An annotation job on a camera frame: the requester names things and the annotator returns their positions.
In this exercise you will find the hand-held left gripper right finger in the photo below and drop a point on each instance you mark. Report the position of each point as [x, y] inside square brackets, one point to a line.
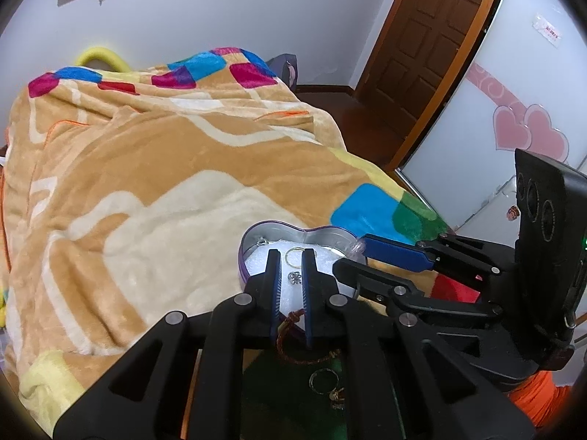
[307, 293]

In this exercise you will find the white paper label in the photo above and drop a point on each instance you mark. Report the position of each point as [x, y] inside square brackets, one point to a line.
[548, 30]

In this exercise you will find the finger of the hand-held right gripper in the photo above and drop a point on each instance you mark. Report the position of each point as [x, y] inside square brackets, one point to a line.
[362, 275]
[394, 250]

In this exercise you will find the purple bag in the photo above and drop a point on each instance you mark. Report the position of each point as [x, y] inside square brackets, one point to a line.
[285, 66]

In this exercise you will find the small round sticker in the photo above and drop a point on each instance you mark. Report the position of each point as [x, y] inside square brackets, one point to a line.
[512, 214]

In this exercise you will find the person's right forearm orange sleeve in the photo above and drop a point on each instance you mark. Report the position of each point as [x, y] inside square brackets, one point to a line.
[539, 398]

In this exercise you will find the small silver charm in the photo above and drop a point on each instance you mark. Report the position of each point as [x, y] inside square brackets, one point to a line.
[262, 241]

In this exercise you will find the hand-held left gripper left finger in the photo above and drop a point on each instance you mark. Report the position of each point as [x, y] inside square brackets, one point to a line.
[275, 293]

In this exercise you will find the heart-shaped purple tin box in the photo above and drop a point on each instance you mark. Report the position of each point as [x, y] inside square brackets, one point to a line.
[284, 233]

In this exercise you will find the yellow foam tube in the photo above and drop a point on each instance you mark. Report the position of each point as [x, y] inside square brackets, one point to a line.
[103, 54]

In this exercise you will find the wooden door frame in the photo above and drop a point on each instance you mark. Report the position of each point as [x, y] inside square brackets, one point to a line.
[433, 105]

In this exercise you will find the small gold pendant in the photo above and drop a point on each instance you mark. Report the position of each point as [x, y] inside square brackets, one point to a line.
[337, 398]

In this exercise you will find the tan patterned fleece blanket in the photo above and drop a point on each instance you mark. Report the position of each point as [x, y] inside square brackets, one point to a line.
[160, 183]

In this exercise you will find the white wardrobe with pink hearts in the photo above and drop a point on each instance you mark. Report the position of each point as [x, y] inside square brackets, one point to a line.
[527, 78]

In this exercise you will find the silver flower earring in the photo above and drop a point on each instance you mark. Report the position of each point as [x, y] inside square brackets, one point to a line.
[295, 277]

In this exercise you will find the brown wooden door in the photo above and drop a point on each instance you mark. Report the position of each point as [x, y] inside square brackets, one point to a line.
[426, 32]

